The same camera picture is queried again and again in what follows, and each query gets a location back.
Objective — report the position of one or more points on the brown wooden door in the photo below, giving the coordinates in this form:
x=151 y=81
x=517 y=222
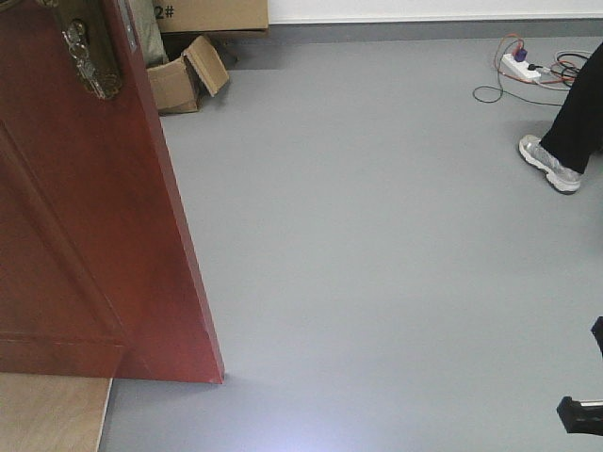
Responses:
x=99 y=276

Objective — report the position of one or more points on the brass door lock plate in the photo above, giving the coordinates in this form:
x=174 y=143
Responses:
x=82 y=25

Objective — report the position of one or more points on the black robot part upper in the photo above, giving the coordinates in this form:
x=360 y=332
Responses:
x=597 y=332

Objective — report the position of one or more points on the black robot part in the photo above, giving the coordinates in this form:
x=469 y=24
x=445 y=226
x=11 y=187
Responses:
x=597 y=332
x=581 y=417

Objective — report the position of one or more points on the plywood door base platform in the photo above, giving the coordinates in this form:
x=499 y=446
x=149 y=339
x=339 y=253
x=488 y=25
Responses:
x=52 y=413

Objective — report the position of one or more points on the black robot part lower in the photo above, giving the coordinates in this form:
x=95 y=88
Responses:
x=581 y=417

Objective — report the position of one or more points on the open cardboard box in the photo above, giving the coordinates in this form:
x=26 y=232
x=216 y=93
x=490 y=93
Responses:
x=179 y=85

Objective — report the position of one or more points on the large cardboard box printed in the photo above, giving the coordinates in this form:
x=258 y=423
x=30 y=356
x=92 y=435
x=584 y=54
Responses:
x=174 y=16

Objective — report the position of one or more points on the white power strip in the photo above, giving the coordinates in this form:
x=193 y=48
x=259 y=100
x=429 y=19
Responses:
x=517 y=70

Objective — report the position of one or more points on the grey sneaker right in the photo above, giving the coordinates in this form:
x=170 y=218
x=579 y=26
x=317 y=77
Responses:
x=562 y=179

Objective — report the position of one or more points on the purple plug adapter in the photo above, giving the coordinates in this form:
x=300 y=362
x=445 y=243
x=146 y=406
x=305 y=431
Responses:
x=519 y=54

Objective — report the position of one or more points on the person right leg black trousers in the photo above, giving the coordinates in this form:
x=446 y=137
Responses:
x=576 y=132

